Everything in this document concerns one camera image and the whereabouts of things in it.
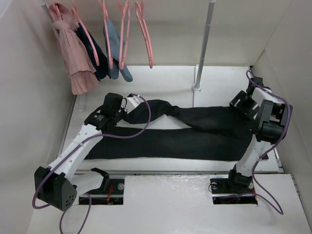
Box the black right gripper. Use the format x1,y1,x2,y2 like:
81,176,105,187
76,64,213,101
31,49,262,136
230,90,259,120

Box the black trousers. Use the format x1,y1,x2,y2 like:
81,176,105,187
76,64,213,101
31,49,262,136
86,99,253,161

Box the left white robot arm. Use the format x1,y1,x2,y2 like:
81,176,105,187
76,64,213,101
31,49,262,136
34,93,123,211

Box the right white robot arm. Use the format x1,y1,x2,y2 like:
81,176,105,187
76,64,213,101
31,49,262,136
225,77,293,192

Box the pink hanger with denim garment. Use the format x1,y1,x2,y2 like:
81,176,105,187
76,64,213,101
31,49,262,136
98,0,114,69

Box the pink hanger with navy garment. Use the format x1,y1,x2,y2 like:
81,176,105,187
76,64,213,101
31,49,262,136
70,0,100,66

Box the navy blue garment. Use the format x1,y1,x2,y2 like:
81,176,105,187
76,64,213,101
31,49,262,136
76,24,112,82

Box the pink pleated garment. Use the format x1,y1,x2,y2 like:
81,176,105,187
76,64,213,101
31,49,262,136
58,5,99,95

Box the light blue denim garment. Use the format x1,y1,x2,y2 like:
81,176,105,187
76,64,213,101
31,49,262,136
107,19,133,82

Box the grey metal rack pole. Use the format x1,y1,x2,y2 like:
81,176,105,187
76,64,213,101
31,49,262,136
194,0,218,90

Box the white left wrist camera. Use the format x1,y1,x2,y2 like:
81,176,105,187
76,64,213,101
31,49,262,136
124,95,141,113

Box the metal rail at table front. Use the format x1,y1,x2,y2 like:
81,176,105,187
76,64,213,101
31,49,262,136
80,169,232,176

